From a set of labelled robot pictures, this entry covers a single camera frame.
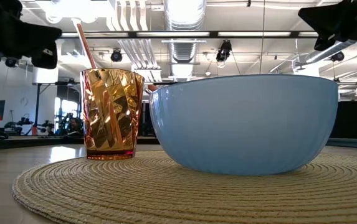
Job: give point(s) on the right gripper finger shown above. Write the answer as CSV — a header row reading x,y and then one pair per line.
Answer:
x,y
326,21

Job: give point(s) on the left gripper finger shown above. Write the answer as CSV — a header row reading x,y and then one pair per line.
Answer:
x,y
42,39

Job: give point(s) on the amber faceted plastic cup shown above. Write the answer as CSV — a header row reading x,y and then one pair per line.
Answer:
x,y
112,115

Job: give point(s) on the light blue bowl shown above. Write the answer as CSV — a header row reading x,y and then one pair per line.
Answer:
x,y
243,124

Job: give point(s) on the black ceiling spotlight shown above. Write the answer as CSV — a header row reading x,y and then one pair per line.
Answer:
x,y
116,56
337,56
224,51

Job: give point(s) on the black background robot rig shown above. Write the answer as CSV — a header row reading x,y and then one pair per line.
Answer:
x,y
19,124

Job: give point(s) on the black overhead light bar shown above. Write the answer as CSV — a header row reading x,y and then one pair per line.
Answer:
x,y
131,34

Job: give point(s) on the person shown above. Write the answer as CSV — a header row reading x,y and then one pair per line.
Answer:
x,y
75,126

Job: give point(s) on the black partition panels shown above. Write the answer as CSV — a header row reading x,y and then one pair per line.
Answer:
x,y
147,124
349,121

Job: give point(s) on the round woven beige placemat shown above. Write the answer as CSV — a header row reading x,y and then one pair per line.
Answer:
x,y
103,193

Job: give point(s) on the silver ventilation duct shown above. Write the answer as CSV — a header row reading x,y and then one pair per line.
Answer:
x,y
184,49

